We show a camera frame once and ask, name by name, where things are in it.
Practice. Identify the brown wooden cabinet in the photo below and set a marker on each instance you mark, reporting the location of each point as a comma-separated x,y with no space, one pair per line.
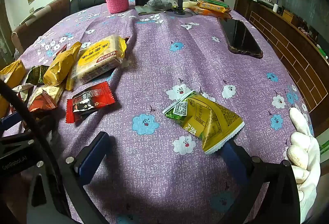
290,41

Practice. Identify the yellow cracker packet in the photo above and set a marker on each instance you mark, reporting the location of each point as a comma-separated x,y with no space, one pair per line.
100,58

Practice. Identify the green yellow snack packet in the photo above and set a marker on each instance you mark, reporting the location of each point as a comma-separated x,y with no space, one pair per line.
205,121

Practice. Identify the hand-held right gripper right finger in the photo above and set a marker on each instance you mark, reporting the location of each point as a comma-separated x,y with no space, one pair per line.
233,161

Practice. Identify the grey mesh bag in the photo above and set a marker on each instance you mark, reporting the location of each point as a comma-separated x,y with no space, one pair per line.
159,3

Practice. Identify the red black candy packet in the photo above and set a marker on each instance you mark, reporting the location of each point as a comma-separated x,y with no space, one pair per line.
90,102

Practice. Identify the cream plastic wrapper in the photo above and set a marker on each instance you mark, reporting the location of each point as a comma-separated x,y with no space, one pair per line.
189,3

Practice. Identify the flat grey card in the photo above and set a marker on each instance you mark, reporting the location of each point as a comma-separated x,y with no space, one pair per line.
145,10

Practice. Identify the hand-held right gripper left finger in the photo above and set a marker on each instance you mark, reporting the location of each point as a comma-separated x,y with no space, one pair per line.
93,153

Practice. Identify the green cracker packet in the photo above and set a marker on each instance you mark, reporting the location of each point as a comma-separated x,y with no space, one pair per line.
210,0

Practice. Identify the dark green small packet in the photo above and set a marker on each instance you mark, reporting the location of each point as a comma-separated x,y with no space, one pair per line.
36,73

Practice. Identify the dark wooden cabinet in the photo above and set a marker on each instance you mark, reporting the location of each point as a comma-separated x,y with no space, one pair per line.
5,41

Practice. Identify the person's right hand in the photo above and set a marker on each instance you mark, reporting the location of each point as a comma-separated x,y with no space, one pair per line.
305,157

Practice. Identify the gold crinkled snack packet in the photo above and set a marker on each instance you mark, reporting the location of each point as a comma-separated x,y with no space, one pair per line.
60,67

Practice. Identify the cream snack wrapper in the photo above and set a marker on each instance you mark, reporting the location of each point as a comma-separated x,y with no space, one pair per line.
23,89

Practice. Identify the purple floral tablecloth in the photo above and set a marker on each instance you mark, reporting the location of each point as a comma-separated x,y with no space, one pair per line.
167,65

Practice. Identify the brown chair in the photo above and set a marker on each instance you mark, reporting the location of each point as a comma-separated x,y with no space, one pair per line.
38,23

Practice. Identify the black smartphone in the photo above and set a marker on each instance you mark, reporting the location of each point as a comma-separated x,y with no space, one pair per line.
240,35

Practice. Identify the dark red gold candy packet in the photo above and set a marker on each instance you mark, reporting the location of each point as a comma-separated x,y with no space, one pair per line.
45,100

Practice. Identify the orange cracker packet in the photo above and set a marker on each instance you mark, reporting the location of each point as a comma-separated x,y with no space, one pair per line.
205,13
212,7

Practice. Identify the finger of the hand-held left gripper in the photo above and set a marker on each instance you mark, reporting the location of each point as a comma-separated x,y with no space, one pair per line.
10,120

